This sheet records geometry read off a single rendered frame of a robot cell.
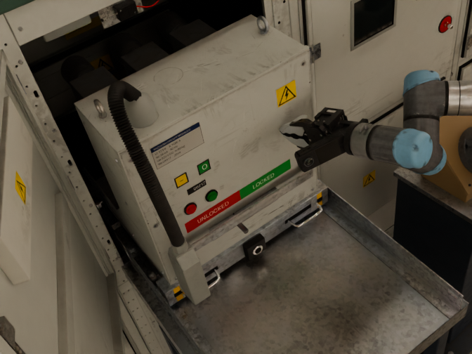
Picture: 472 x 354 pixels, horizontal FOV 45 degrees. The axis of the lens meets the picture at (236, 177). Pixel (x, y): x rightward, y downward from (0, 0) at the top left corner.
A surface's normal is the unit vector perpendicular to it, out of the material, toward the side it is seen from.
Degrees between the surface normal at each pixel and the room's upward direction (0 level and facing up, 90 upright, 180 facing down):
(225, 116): 90
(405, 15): 90
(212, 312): 0
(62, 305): 0
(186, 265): 61
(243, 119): 90
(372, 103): 89
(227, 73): 0
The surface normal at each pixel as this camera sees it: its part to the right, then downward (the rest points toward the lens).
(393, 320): -0.14, -0.69
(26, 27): 0.57, 0.53
